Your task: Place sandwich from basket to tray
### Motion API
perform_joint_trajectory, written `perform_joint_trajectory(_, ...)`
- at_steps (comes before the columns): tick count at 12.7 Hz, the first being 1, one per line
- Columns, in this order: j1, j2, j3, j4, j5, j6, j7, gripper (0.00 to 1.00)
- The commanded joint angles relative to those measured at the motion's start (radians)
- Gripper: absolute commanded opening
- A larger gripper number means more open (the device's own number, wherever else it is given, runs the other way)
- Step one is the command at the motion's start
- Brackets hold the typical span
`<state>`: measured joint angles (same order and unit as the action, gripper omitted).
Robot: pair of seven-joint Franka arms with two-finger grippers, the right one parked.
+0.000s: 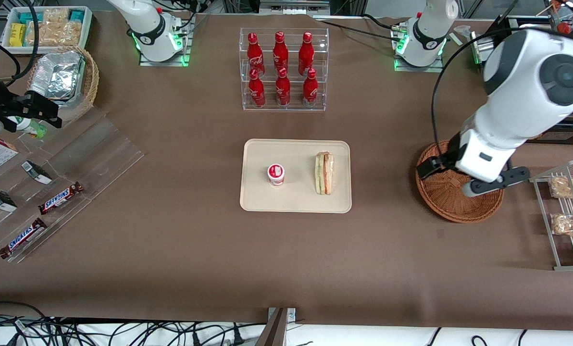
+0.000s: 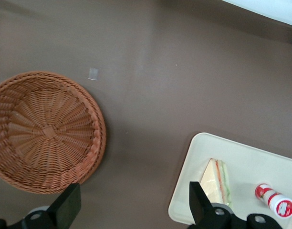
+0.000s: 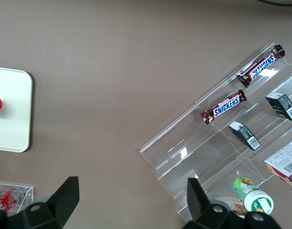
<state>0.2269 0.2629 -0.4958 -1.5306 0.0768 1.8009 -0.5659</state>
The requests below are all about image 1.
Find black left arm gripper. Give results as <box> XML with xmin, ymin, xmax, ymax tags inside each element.
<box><xmin>416</xmin><ymin>132</ymin><xmax>466</xmax><ymax>180</ymax></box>

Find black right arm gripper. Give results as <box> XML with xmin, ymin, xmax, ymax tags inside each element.
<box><xmin>0</xmin><ymin>88</ymin><xmax>63</xmax><ymax>133</ymax></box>

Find triangle sandwich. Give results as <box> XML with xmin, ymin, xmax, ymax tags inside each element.
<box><xmin>314</xmin><ymin>151</ymin><xmax>336</xmax><ymax>196</ymax></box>

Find aluminium foil tray stack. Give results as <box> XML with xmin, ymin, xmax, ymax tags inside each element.
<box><xmin>29</xmin><ymin>51</ymin><xmax>86</xmax><ymax>101</ymax></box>

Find round brown wicker basket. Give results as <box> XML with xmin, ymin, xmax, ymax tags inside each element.
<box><xmin>415</xmin><ymin>139</ymin><xmax>505</xmax><ymax>223</ymax></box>

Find deep wicker basket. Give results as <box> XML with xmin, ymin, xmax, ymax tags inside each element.
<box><xmin>27</xmin><ymin>46</ymin><xmax>100</xmax><ymax>124</ymax></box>

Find beige plastic tray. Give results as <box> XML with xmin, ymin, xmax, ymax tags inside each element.
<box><xmin>239</xmin><ymin>139</ymin><xmax>352</xmax><ymax>213</ymax></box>

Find green white drink bottle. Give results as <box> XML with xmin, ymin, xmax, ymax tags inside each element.
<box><xmin>8</xmin><ymin>116</ymin><xmax>48</xmax><ymax>139</ymax></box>

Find small black white box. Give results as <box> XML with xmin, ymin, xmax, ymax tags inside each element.
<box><xmin>0</xmin><ymin>187</ymin><xmax>18</xmax><ymax>212</ymax></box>
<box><xmin>21</xmin><ymin>161</ymin><xmax>53</xmax><ymax>185</ymax></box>

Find clear acrylic stepped display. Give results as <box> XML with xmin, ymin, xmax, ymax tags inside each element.
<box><xmin>0</xmin><ymin>107</ymin><xmax>146</xmax><ymax>264</ymax></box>

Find clear bagged crackers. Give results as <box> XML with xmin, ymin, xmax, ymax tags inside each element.
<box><xmin>56</xmin><ymin>21</ymin><xmax>83</xmax><ymax>47</ymax></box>
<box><xmin>27</xmin><ymin>23</ymin><xmax>56</xmax><ymax>47</ymax></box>
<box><xmin>44</xmin><ymin>8</ymin><xmax>71</xmax><ymax>25</ymax></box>

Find yellow snack pack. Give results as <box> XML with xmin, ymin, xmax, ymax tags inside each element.
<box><xmin>10</xmin><ymin>23</ymin><xmax>27</xmax><ymax>48</ymax></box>

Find Snickers chocolate bar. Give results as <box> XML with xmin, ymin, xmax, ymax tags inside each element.
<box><xmin>38</xmin><ymin>182</ymin><xmax>84</xmax><ymax>215</ymax></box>
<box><xmin>0</xmin><ymin>218</ymin><xmax>48</xmax><ymax>260</ymax></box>

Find white plastic bin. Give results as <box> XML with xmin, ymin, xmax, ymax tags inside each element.
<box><xmin>0</xmin><ymin>6</ymin><xmax>93</xmax><ymax>55</ymax></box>

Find silver metal box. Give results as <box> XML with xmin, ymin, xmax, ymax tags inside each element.
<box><xmin>469</xmin><ymin>32</ymin><xmax>492</xmax><ymax>66</ymax></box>

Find bagged brown snack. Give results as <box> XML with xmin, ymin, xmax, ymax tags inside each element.
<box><xmin>548</xmin><ymin>176</ymin><xmax>573</xmax><ymax>199</ymax></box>
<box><xmin>551</xmin><ymin>213</ymin><xmax>573</xmax><ymax>237</ymax></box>

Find crumpled clear plastic wrap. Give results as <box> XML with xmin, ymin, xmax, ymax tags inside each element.
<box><xmin>450</xmin><ymin>25</ymin><xmax>473</xmax><ymax>47</ymax></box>

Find red cola bottle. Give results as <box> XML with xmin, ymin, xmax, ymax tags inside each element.
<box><xmin>273</xmin><ymin>31</ymin><xmax>289</xmax><ymax>75</ymax></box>
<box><xmin>248</xmin><ymin>68</ymin><xmax>266</xmax><ymax>108</ymax></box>
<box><xmin>302</xmin><ymin>68</ymin><xmax>319</xmax><ymax>107</ymax></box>
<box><xmin>247</xmin><ymin>32</ymin><xmax>265</xmax><ymax>77</ymax></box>
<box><xmin>299</xmin><ymin>32</ymin><xmax>314</xmax><ymax>76</ymax></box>
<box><xmin>275</xmin><ymin>67</ymin><xmax>291</xmax><ymax>106</ymax></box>

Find clear acrylic bottle rack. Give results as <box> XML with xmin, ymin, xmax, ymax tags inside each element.
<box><xmin>239</xmin><ymin>27</ymin><xmax>329</xmax><ymax>112</ymax></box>

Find red white yogurt cup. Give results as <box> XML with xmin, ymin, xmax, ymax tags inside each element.
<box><xmin>267</xmin><ymin>163</ymin><xmax>286</xmax><ymax>186</ymax></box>

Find brown table cover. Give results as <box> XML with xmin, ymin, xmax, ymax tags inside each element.
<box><xmin>0</xmin><ymin>11</ymin><xmax>573</xmax><ymax>332</ymax></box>

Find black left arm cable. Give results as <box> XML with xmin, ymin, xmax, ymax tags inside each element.
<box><xmin>430</xmin><ymin>26</ymin><xmax>515</xmax><ymax>162</ymax></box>

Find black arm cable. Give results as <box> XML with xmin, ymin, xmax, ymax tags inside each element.
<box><xmin>0</xmin><ymin>0</ymin><xmax>40</xmax><ymax>89</ymax></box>
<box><xmin>430</xmin><ymin>26</ymin><xmax>515</xmax><ymax>162</ymax></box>

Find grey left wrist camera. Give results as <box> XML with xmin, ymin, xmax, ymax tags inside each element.
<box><xmin>461</xmin><ymin>166</ymin><xmax>531</xmax><ymax>198</ymax></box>

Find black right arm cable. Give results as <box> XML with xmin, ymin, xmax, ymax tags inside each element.
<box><xmin>0</xmin><ymin>0</ymin><xmax>40</xmax><ymax>89</ymax></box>

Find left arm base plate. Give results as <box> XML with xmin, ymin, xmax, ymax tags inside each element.
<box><xmin>393</xmin><ymin>22</ymin><xmax>446</xmax><ymax>73</ymax></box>

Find grey metal wire rack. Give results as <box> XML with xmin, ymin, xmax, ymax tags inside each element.
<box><xmin>529</xmin><ymin>160</ymin><xmax>573</xmax><ymax>271</ymax></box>

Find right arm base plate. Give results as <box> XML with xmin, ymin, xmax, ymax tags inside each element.
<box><xmin>139</xmin><ymin>13</ymin><xmax>197</xmax><ymax>67</ymax></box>

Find black base power cable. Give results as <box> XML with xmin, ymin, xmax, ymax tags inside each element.
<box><xmin>315</xmin><ymin>13</ymin><xmax>408</xmax><ymax>42</ymax></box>

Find aluminium frame structure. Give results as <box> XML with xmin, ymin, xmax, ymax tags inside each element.
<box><xmin>222</xmin><ymin>0</ymin><xmax>370</xmax><ymax>20</ymax></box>

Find grey metal post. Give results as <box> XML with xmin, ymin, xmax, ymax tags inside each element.
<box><xmin>255</xmin><ymin>308</ymin><xmax>297</xmax><ymax>346</ymax></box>

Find black cable tangle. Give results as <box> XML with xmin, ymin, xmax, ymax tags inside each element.
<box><xmin>0</xmin><ymin>302</ymin><xmax>268</xmax><ymax>346</ymax></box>

